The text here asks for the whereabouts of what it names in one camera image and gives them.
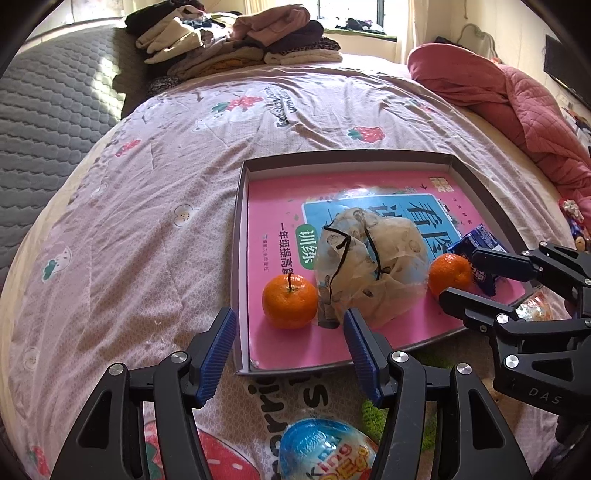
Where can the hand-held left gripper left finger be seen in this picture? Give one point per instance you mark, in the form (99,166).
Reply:
(214,355)

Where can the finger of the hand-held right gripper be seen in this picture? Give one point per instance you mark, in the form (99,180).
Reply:
(471,307)
(498,263)

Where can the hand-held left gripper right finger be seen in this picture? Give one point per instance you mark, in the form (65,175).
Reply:
(362,355)

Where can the blue cookie packet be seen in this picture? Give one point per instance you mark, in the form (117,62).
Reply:
(480,240)

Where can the red candy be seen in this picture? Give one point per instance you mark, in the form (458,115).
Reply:
(538,311)

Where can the grey cardboard box tray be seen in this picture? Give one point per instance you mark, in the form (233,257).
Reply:
(240,277)

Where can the orange with stem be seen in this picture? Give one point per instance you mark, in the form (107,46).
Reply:
(288,304)

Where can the blue and white toy egg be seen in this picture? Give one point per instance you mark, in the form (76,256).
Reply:
(323,452)

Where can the small doll toy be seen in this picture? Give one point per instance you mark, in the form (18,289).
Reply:
(575,217)

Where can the pink exercise book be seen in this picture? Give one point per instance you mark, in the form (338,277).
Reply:
(277,221)

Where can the pink quilted quilt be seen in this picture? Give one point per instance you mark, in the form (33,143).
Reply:
(540,115)

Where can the pink plush blanket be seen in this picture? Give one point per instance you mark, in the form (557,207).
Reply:
(448,74)

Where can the black television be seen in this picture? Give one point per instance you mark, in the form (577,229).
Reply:
(561,64)

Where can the cream curtain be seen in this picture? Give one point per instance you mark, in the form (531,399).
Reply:
(425,23)

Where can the dark clothes on windowsill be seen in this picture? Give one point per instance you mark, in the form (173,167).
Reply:
(360,25)

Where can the grey quilted headboard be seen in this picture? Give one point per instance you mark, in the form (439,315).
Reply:
(46,115)

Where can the window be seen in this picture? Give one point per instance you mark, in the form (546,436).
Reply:
(351,9)

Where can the pile of folded clothes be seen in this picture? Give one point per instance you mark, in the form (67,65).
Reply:
(231,41)

